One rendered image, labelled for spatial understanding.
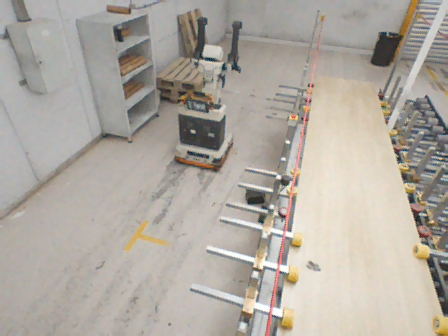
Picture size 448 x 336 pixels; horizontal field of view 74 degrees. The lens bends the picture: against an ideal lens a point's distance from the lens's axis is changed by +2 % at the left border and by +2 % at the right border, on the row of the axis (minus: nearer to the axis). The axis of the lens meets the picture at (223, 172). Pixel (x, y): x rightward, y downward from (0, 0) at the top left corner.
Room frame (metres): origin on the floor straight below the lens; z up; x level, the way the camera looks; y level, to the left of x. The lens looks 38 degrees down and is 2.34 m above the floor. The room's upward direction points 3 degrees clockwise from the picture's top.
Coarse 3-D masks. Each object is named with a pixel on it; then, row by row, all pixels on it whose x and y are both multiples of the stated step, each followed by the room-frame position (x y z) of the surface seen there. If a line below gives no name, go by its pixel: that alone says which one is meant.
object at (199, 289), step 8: (192, 288) 0.82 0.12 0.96; (200, 288) 0.82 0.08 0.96; (208, 288) 0.82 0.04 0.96; (208, 296) 0.79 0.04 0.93; (216, 296) 0.78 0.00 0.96; (224, 296) 0.78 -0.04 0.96; (232, 296) 0.79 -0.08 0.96; (232, 304) 0.76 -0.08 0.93; (240, 304) 0.75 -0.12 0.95; (256, 304) 0.75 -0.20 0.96; (264, 312) 0.72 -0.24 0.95; (272, 312) 0.72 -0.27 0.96; (280, 312) 0.72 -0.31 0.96
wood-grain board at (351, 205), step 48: (336, 96) 3.52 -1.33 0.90; (336, 144) 2.38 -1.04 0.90; (384, 144) 2.43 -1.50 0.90; (336, 192) 1.70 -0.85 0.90; (384, 192) 1.73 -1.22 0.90; (336, 240) 1.23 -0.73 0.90; (384, 240) 1.26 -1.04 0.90; (288, 288) 0.88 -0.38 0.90; (336, 288) 0.90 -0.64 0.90; (384, 288) 0.92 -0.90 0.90; (432, 288) 0.94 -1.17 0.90
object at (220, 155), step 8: (232, 136) 3.54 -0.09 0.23; (184, 144) 3.19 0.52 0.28; (224, 144) 3.26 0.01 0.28; (232, 144) 3.56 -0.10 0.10; (176, 152) 3.14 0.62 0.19; (208, 152) 3.05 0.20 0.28; (216, 152) 3.06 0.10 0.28; (224, 152) 3.17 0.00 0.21; (176, 160) 3.13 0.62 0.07; (184, 160) 3.10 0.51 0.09; (192, 160) 3.08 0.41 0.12; (200, 160) 3.05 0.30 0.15; (208, 160) 3.02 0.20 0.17; (216, 160) 3.00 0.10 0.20; (224, 160) 3.17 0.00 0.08; (216, 168) 2.99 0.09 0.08
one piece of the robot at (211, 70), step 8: (200, 64) 3.50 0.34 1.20; (208, 64) 3.48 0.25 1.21; (216, 64) 3.46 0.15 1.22; (224, 64) 3.52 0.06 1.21; (208, 72) 3.47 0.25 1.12; (216, 72) 3.45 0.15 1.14; (208, 80) 3.46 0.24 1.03; (216, 80) 3.52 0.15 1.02; (208, 88) 3.52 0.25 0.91; (216, 88) 3.55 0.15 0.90; (216, 96) 3.49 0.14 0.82
